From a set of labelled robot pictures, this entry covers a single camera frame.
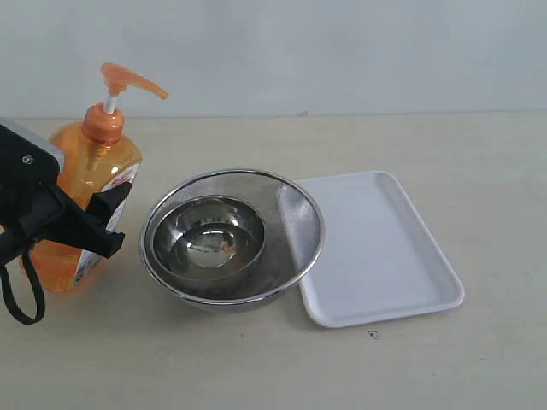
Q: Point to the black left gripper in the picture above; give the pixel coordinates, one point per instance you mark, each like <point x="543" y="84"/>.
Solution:
<point x="47" y="212"/>

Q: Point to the orange pump soap bottle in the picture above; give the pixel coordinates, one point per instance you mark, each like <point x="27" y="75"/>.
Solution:
<point x="98" y="157"/>

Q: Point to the small stainless steel bowl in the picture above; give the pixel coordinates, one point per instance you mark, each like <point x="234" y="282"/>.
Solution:
<point x="209" y="241"/>

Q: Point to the steel mesh strainer basket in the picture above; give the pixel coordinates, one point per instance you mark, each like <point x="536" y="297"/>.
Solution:
<point x="295" y="232"/>

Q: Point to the white plastic tray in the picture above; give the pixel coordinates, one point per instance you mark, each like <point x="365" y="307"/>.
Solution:
<point x="379" y="260"/>

